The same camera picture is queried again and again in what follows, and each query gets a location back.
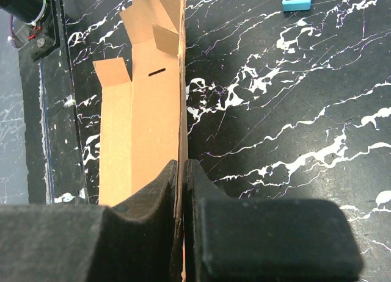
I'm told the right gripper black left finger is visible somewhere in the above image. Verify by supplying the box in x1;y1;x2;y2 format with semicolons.
1;161;178;281

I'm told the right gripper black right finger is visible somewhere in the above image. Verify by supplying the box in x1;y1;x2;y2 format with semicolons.
183;160;364;281

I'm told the cardboard box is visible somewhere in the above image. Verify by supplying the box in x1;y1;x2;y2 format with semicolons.
88;0;187;281

